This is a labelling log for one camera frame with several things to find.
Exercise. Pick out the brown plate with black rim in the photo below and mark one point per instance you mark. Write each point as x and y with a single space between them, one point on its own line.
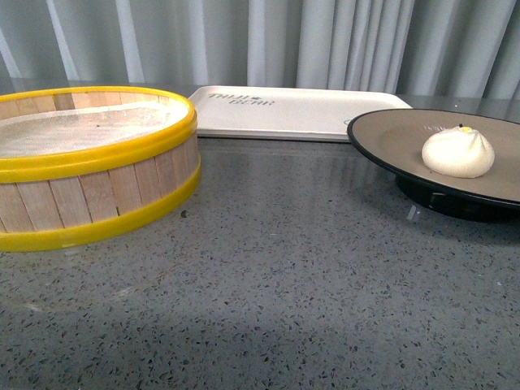
394 138

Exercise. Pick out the white steamed bun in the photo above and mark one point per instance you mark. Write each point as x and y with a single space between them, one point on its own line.
461 152

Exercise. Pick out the white rectangular tray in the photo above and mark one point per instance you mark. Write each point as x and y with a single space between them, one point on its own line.
282 113

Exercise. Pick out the white mesh steamer liner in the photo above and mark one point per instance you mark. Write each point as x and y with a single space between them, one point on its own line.
81 129

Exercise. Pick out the yellow rimmed bamboo steamer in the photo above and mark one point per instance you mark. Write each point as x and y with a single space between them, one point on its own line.
55 201

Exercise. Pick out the grey pleated curtain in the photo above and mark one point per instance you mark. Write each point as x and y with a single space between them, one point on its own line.
466 49

